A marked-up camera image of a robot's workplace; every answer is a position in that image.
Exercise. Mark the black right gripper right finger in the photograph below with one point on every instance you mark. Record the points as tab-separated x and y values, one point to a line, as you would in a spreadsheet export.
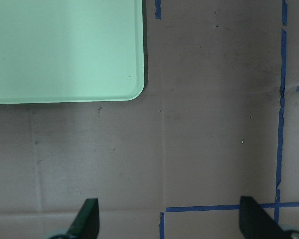
255	223

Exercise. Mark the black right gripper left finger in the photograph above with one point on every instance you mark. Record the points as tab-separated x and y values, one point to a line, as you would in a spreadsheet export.
86	224

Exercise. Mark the mint green tray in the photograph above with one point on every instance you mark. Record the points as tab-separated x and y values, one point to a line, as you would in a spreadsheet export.
54	51

